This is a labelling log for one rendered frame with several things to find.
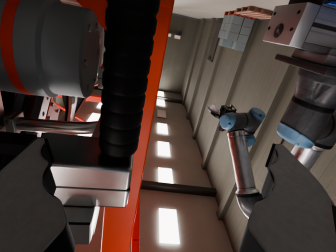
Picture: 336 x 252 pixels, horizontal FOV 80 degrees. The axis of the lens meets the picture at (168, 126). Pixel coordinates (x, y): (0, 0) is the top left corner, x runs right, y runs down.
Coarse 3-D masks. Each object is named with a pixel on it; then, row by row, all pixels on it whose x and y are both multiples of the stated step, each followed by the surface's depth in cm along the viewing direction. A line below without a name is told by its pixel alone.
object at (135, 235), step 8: (56, 96) 616; (88, 96) 627; (96, 96) 632; (56, 104) 633; (80, 120) 667; (136, 216) 303; (136, 224) 291; (136, 232) 280; (136, 240) 270; (136, 248) 261
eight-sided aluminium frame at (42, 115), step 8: (16, 96) 49; (24, 96) 49; (32, 96) 53; (40, 96) 50; (16, 104) 48; (24, 104) 50; (40, 104) 49; (48, 104) 53; (24, 112) 51; (32, 112) 48; (40, 112) 49
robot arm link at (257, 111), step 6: (252, 108) 95; (258, 108) 97; (246, 114) 93; (252, 114) 94; (258, 114) 92; (264, 114) 94; (252, 120) 93; (258, 120) 94; (246, 126) 93; (252, 126) 95; (258, 126) 98; (252, 132) 98
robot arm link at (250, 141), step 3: (246, 132) 98; (246, 135) 99; (249, 135) 98; (252, 135) 99; (246, 138) 98; (249, 138) 98; (252, 138) 98; (246, 141) 98; (249, 141) 99; (252, 141) 100; (249, 144) 101; (252, 144) 102
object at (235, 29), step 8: (224, 16) 736; (232, 16) 658; (240, 16) 652; (248, 16) 697; (224, 24) 724; (232, 24) 661; (240, 24) 662; (248, 24) 664; (224, 32) 710; (232, 32) 672; (240, 32) 674; (248, 32) 675; (224, 40) 717; (232, 40) 684; (240, 40) 685; (232, 48) 713; (240, 48) 697
